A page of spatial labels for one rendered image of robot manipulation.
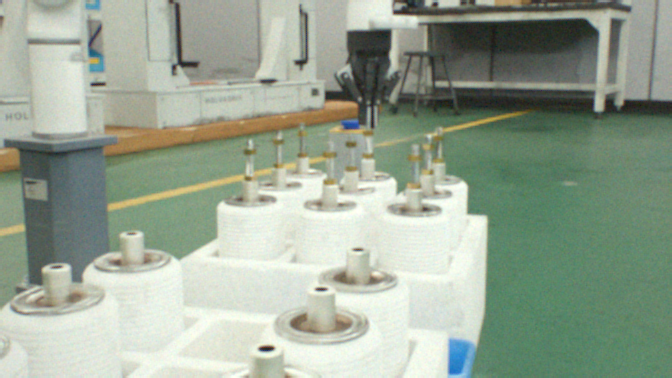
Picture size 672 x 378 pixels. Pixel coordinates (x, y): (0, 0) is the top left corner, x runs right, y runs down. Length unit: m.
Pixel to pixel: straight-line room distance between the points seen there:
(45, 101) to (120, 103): 2.44
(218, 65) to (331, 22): 1.43
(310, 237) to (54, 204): 0.61
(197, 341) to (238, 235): 0.28
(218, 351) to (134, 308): 0.12
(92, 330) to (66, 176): 0.80
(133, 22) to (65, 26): 2.34
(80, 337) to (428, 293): 0.45
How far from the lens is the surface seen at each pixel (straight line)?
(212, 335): 0.81
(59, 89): 1.44
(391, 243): 0.96
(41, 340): 0.65
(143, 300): 0.74
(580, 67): 6.01
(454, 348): 0.92
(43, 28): 1.45
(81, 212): 1.46
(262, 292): 1.00
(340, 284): 0.67
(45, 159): 1.44
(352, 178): 1.11
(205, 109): 3.94
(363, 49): 1.19
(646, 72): 5.91
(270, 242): 1.03
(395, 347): 0.68
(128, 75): 3.83
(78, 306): 0.66
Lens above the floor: 0.46
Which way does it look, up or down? 10 degrees down
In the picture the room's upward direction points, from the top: straight up
